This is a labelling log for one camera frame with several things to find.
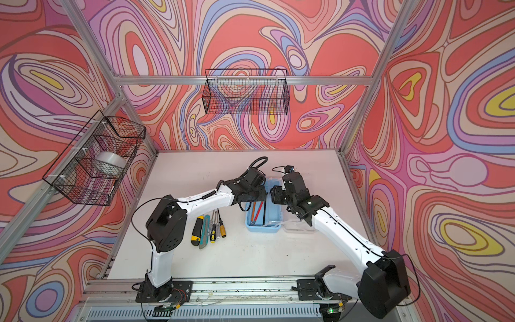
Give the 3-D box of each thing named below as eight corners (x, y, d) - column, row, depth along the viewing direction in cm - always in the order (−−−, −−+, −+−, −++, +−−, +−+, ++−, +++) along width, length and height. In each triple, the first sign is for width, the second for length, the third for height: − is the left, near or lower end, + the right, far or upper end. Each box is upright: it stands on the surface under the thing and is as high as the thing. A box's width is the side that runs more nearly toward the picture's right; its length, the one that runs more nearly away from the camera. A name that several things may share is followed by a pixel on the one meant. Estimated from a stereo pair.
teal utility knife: (200, 249, 86) (199, 247, 84) (202, 216, 95) (201, 214, 94) (209, 248, 86) (208, 246, 84) (210, 216, 96) (209, 214, 94)
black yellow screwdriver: (210, 243, 87) (210, 241, 85) (211, 212, 97) (210, 210, 95) (216, 242, 87) (215, 241, 86) (216, 211, 97) (215, 209, 95)
